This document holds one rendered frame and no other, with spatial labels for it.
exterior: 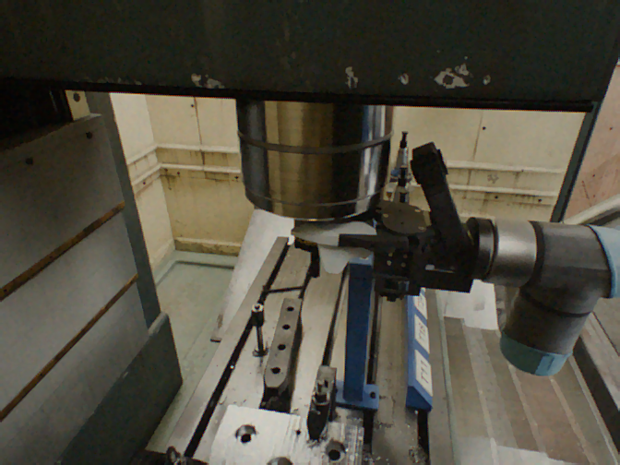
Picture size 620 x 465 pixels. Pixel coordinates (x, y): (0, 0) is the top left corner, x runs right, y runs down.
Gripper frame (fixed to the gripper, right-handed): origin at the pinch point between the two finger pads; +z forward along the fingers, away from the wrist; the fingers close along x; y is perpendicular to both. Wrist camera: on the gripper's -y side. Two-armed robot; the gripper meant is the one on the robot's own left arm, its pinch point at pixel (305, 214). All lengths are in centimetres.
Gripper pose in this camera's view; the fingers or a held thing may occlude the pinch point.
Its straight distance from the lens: 47.5
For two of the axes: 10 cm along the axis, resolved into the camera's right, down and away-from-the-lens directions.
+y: -0.6, 8.7, 5.0
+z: -9.9, -1.1, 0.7
